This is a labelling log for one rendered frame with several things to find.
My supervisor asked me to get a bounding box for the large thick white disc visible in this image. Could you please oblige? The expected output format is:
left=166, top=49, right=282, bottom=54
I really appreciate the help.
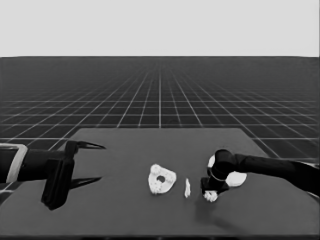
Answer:
left=206, top=154, right=249, bottom=188

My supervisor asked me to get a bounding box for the small thin T-shaped piece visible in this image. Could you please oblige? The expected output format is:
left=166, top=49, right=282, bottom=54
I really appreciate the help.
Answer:
left=184, top=177, right=192, bottom=199

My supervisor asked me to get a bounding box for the white round carrier with pins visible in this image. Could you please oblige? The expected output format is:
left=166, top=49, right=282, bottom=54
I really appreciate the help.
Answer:
left=147, top=163, right=177, bottom=196

